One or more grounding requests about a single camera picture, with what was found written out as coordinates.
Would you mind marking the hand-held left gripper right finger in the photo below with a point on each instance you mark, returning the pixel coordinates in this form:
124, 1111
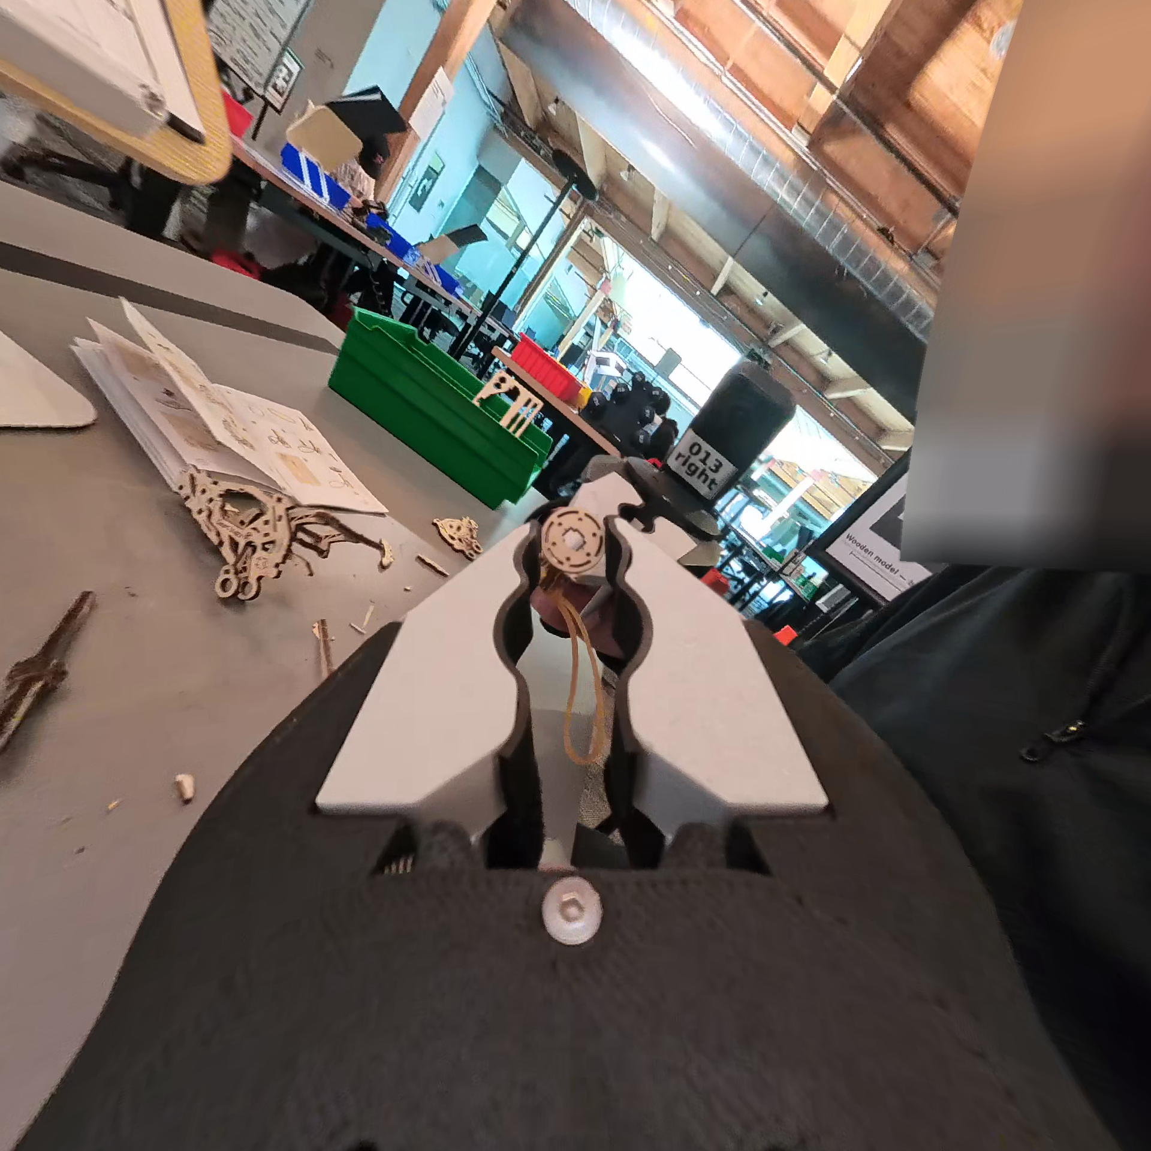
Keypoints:
719, 719

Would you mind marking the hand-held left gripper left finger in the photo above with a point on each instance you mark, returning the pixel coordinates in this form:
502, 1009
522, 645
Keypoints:
422, 709

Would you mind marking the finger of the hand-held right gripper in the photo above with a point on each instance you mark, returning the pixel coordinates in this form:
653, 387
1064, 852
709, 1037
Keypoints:
604, 498

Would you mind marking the round wooden wheel disc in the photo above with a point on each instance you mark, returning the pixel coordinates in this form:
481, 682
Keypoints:
559, 557

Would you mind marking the tan rubber band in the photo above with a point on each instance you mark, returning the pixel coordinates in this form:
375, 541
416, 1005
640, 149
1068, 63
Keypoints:
583, 755

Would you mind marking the wooden buggy model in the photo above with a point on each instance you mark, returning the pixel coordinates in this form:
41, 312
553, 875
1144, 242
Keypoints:
252, 530

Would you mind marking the person's right hand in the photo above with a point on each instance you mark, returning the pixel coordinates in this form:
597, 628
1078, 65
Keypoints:
607, 645

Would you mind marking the black dumbbell rack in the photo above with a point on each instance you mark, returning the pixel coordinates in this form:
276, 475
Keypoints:
638, 417

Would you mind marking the dark wooden shaft strip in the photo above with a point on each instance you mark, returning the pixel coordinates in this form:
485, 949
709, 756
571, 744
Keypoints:
323, 646

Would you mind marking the red plastic bin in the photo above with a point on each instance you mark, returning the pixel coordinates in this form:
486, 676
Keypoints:
548, 368

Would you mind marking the framed marker sign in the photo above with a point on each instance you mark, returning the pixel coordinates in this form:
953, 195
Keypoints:
863, 548

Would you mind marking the green plastic bin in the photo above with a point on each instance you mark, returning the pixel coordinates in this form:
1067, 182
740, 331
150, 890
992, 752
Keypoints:
404, 404

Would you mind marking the short wooden peg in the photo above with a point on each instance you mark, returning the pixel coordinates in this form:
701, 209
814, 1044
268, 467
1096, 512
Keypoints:
183, 787

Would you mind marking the open instruction booklet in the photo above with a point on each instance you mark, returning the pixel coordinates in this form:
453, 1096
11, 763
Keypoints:
224, 422

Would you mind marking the dark wooden gear axle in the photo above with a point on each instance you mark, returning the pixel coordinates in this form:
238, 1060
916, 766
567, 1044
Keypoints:
35, 670

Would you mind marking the white mat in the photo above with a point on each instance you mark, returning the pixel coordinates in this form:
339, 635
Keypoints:
35, 386

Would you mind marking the leftover plywood sheet frame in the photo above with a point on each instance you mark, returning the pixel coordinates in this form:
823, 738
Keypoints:
508, 404

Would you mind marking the ornate wooden frame part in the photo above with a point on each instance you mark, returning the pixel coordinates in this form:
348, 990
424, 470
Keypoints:
457, 537

